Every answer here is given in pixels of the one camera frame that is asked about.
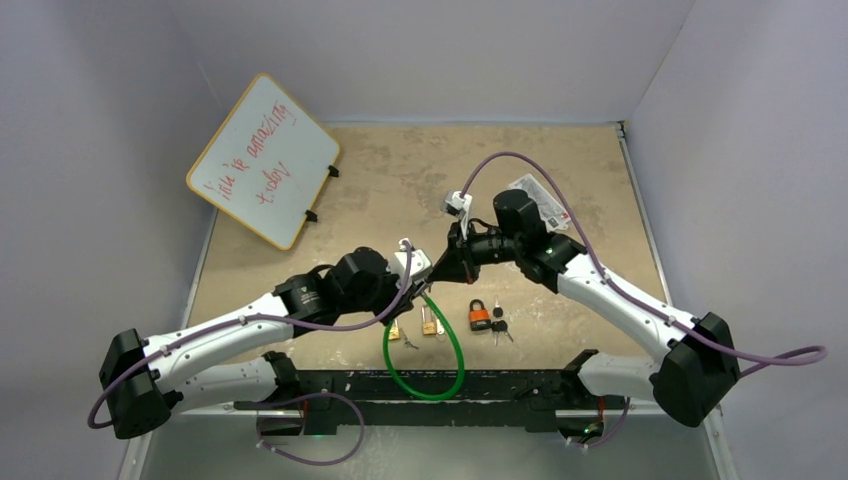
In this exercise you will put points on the whiteboard with orange frame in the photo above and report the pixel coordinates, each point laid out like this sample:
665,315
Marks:
266,164

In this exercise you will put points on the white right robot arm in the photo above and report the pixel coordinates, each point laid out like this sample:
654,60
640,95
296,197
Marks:
687,369

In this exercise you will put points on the brass padlock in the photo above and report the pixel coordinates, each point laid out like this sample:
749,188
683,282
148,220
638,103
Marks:
429,325
394,333

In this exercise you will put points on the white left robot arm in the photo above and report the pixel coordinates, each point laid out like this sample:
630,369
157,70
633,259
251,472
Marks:
146,380

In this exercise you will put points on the white printed card package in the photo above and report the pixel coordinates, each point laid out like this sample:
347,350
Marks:
551,211

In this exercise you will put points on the small silver key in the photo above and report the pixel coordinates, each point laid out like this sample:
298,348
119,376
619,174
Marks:
440,331
408,344

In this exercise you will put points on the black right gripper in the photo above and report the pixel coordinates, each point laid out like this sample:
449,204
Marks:
457,264

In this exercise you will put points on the black-headed keys bunch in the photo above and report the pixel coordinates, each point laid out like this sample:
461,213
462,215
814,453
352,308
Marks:
499,325

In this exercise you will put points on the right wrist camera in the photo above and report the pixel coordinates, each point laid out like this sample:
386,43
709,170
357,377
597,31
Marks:
458,205

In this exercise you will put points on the orange black lock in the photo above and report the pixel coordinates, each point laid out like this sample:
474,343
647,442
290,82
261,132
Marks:
478,316

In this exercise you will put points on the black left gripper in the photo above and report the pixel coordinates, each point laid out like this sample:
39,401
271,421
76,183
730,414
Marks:
405,303

